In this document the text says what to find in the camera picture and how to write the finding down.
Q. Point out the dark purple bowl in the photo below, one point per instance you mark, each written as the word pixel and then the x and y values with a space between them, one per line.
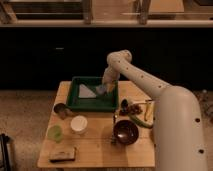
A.
pixel 126 132

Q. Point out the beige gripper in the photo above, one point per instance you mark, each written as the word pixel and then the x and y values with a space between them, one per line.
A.
pixel 110 87

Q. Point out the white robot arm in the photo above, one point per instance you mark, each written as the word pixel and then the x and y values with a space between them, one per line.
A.
pixel 177 127

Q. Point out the white cup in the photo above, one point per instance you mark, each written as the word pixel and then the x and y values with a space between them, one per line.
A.
pixel 79 124

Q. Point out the grey triangular cloth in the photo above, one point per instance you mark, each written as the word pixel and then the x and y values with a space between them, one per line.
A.
pixel 85 92

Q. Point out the brown bread slice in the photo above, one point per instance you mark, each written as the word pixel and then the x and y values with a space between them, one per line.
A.
pixel 62 154

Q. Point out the blue sponge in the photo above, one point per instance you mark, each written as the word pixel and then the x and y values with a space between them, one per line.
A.
pixel 101 89

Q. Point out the black chair part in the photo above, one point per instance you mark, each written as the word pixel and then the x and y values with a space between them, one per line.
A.
pixel 5 164

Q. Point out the dark grape bunch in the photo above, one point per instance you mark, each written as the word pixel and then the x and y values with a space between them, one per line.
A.
pixel 131 110

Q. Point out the dark eggplant toy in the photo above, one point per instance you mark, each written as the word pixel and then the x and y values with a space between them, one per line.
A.
pixel 124 104

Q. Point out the metal cup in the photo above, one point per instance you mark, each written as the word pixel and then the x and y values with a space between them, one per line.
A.
pixel 61 110

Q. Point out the wooden shelf rack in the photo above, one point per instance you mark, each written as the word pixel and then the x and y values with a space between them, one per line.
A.
pixel 106 13

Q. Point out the wooden table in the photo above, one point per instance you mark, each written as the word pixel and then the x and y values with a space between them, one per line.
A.
pixel 94 148

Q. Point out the yellow banana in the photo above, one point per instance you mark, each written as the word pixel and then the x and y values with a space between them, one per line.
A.
pixel 149 109

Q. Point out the green cup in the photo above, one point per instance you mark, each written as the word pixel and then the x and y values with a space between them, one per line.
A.
pixel 55 133

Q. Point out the green plastic tray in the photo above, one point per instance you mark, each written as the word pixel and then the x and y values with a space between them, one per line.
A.
pixel 101 103

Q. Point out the green cucumber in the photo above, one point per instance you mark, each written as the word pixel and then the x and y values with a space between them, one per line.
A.
pixel 139 122

